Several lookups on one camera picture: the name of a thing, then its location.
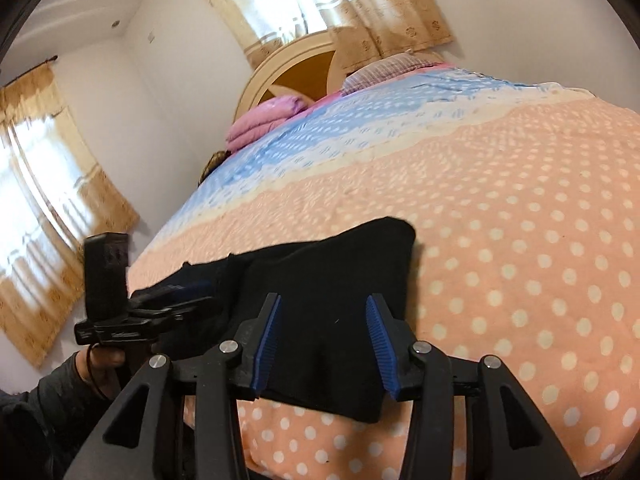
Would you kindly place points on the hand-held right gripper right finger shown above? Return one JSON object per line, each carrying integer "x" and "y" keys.
{"x": 382, "y": 355}

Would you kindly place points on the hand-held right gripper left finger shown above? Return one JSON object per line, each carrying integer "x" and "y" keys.
{"x": 265, "y": 355}

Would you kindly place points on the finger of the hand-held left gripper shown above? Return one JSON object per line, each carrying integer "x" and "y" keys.
{"x": 185, "y": 307}
{"x": 175, "y": 291}

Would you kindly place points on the black pants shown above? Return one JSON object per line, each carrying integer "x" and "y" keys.
{"x": 330, "y": 285}

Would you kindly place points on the person's left hand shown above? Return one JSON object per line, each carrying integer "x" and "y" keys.
{"x": 107, "y": 360}

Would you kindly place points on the narrow beige floral curtain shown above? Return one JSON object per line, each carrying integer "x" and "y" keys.
{"x": 100, "y": 195}

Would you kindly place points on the brown patterned cloth bundle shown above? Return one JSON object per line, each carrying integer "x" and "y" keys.
{"x": 212, "y": 167}

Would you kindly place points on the pink pillows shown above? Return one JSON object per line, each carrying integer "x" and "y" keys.
{"x": 260, "y": 122}

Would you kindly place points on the bed with polka dot sheet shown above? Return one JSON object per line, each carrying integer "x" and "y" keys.
{"x": 500, "y": 185}

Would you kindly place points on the short dark curtain rod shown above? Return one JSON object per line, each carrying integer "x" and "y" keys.
{"x": 35, "y": 67}

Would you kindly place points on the cream wooden headboard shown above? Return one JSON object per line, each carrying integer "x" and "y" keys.
{"x": 305, "y": 67}

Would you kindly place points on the striped pillow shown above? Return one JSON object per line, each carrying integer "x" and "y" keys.
{"x": 390, "y": 70}

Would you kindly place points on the wide beige floral curtain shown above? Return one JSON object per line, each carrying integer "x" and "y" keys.
{"x": 400, "y": 15}

